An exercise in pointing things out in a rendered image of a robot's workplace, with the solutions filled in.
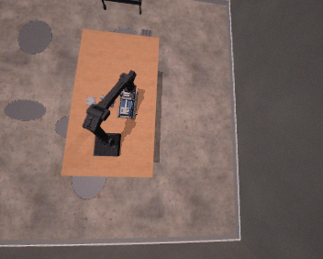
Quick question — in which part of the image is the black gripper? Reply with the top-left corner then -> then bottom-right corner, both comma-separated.
124,85 -> 137,94

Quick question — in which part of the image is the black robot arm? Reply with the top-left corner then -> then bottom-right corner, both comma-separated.
82,70 -> 137,148

